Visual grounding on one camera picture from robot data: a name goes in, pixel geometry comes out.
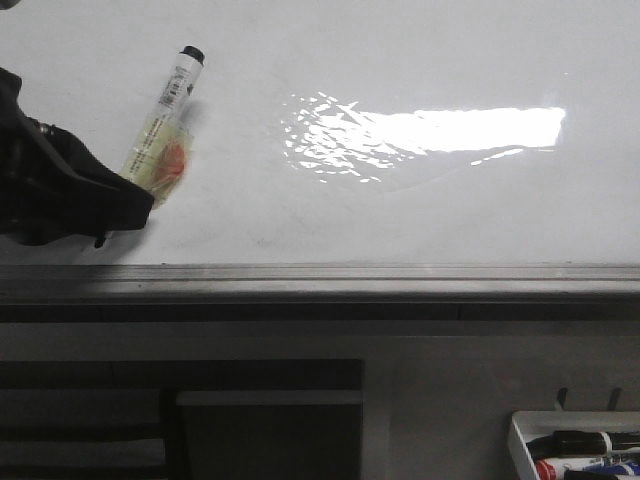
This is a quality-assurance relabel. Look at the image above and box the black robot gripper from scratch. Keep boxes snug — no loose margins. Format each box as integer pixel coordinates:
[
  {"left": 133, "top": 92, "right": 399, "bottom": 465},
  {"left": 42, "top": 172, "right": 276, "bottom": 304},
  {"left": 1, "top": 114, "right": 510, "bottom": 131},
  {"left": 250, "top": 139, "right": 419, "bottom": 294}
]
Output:
[{"left": 1, "top": 69, "right": 154, "bottom": 248}]

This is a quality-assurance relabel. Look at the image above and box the white black whiteboard marker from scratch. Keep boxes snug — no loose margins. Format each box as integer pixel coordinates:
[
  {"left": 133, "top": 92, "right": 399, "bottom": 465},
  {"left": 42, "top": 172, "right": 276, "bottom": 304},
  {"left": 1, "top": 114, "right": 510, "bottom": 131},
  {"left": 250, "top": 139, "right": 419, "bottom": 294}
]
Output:
[{"left": 120, "top": 45, "right": 205, "bottom": 208}]

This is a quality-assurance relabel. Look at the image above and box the white whiteboard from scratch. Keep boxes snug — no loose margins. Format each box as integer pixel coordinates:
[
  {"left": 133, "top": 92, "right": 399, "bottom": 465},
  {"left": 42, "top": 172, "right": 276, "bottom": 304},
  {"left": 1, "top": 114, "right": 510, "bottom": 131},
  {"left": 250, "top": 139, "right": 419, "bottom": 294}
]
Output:
[{"left": 1, "top": 1, "right": 639, "bottom": 265}]

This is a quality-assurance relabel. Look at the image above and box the dark cabinet panel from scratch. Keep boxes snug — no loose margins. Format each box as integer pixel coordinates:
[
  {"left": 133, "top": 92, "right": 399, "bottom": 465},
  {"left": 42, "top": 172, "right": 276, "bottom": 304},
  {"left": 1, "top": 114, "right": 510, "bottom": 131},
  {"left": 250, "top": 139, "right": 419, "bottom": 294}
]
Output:
[{"left": 1, "top": 359, "right": 363, "bottom": 479}]

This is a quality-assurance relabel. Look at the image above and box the white marker tray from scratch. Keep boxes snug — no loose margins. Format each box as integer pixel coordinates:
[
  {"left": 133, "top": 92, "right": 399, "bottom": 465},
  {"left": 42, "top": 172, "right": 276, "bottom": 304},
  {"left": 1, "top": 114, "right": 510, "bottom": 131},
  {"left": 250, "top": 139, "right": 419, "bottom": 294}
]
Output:
[{"left": 507, "top": 411, "right": 639, "bottom": 480}]

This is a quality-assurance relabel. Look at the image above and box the left tray hook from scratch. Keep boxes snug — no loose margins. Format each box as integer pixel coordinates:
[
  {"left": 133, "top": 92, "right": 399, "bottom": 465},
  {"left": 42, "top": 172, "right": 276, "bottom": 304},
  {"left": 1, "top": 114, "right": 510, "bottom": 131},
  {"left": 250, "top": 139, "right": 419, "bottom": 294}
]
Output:
[{"left": 554, "top": 387, "right": 568, "bottom": 411}]

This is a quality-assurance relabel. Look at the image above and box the red capped marker in tray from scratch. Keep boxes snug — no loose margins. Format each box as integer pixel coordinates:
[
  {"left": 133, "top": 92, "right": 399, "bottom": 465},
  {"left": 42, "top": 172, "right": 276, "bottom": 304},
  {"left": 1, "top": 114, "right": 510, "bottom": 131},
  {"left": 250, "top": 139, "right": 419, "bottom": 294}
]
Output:
[{"left": 534, "top": 454, "right": 640, "bottom": 480}]

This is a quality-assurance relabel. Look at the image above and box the black capped marker in tray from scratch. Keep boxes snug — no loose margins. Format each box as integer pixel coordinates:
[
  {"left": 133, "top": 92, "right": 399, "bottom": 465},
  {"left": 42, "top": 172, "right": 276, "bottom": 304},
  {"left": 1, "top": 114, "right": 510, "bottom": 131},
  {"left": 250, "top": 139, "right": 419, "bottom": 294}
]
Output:
[{"left": 526, "top": 430, "right": 639, "bottom": 460}]

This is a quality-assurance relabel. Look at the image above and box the blue marker in tray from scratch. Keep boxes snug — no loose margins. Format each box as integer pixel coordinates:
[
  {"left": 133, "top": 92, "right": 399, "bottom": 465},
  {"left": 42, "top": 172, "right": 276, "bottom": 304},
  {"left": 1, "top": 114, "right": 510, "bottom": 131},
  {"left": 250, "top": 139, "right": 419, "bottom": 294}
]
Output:
[{"left": 564, "top": 470, "right": 640, "bottom": 480}]

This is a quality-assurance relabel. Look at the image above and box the grey aluminium whiteboard frame rail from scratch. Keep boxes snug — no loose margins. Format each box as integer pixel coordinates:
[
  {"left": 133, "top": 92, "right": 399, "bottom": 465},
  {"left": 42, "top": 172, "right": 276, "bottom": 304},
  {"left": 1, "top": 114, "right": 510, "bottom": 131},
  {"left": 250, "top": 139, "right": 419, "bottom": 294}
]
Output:
[{"left": 1, "top": 263, "right": 639, "bottom": 323}]

